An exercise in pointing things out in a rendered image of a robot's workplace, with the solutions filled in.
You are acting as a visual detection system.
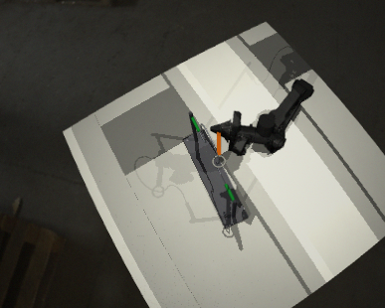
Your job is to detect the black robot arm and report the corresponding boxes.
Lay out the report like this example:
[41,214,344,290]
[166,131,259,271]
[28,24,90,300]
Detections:
[233,78,313,156]

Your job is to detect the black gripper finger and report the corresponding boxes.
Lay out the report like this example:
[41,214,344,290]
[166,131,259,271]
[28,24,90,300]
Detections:
[210,129,229,143]
[210,119,232,137]

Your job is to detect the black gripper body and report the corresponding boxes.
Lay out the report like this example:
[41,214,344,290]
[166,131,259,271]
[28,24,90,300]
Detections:
[228,111,256,151]

